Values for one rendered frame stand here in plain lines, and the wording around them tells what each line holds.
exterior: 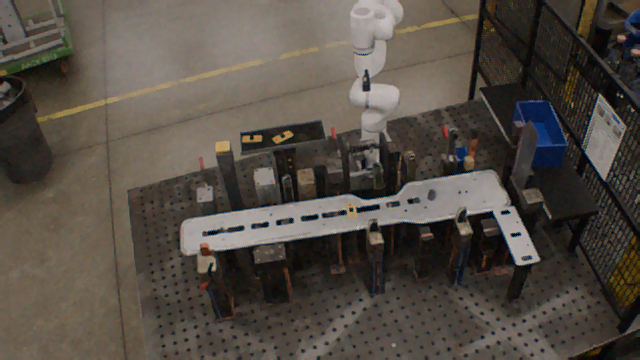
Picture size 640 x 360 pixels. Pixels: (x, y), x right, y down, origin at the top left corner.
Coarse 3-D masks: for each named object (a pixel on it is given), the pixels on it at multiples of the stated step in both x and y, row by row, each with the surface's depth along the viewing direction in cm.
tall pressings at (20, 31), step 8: (0, 0) 469; (8, 0) 473; (0, 8) 474; (8, 8) 476; (16, 8) 484; (0, 16) 477; (8, 16) 480; (16, 16) 486; (0, 24) 482; (8, 24) 484; (16, 24) 488; (8, 32) 489; (16, 32) 492; (24, 32) 500; (8, 40) 494; (16, 40) 496
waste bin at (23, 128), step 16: (0, 80) 384; (16, 80) 382; (0, 96) 368; (16, 96) 382; (0, 112) 352; (16, 112) 363; (32, 112) 383; (0, 128) 361; (16, 128) 370; (32, 128) 384; (0, 144) 372; (16, 144) 377; (32, 144) 387; (48, 144) 413; (0, 160) 386; (16, 160) 385; (32, 160) 393; (48, 160) 409; (16, 176) 397; (32, 176) 401
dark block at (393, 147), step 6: (390, 144) 243; (396, 144) 242; (390, 150) 240; (396, 150) 240; (390, 156) 241; (396, 156) 241; (390, 162) 243; (396, 162) 244; (390, 168) 246; (396, 168) 247; (390, 174) 249; (396, 174) 250; (390, 180) 252; (396, 180) 252; (390, 186) 255; (396, 186) 255; (390, 192) 257; (396, 192) 258
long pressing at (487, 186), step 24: (408, 192) 239; (456, 192) 237; (480, 192) 236; (504, 192) 235; (216, 216) 236; (240, 216) 236; (264, 216) 235; (288, 216) 234; (336, 216) 232; (360, 216) 231; (384, 216) 231; (408, 216) 230; (432, 216) 229; (192, 240) 228; (216, 240) 227; (240, 240) 227; (264, 240) 226; (288, 240) 226
